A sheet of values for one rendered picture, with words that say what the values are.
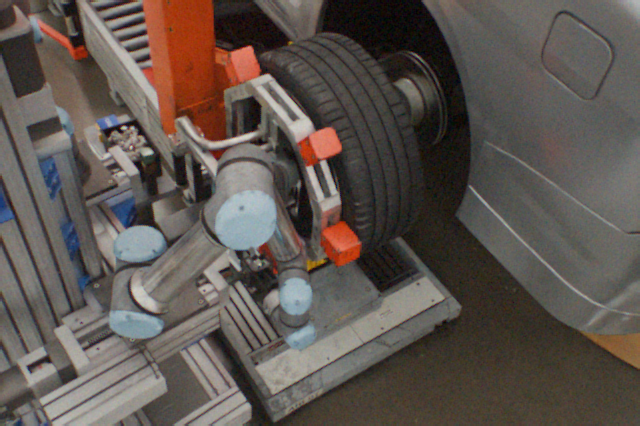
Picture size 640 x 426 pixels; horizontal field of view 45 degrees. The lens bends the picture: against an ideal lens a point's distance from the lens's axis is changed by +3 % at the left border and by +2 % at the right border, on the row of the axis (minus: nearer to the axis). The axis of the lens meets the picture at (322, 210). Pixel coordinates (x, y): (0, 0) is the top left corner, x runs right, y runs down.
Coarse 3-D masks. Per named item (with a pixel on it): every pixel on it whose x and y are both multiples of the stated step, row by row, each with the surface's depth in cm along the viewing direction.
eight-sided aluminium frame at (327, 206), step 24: (240, 96) 214; (264, 96) 200; (288, 96) 201; (240, 120) 234; (288, 120) 195; (312, 168) 195; (312, 192) 197; (336, 192) 198; (336, 216) 202; (312, 240) 210
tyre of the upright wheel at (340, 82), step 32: (288, 64) 202; (320, 64) 201; (352, 64) 202; (320, 96) 194; (352, 96) 197; (384, 96) 200; (320, 128) 197; (352, 128) 195; (384, 128) 198; (352, 160) 194; (384, 160) 198; (416, 160) 203; (352, 192) 197; (384, 192) 202; (416, 192) 207; (352, 224) 204; (384, 224) 209
